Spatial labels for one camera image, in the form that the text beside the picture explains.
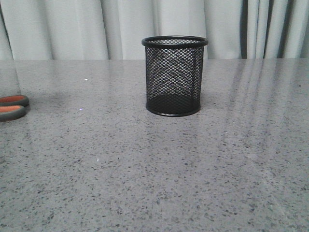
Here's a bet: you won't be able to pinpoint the grey and orange scissors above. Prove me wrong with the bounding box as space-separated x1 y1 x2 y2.
0 95 29 122

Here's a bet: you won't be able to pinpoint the pale grey curtain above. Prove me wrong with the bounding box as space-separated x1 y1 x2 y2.
0 0 309 60

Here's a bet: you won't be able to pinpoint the black wire mesh bucket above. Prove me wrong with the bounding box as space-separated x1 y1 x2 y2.
141 35 208 116

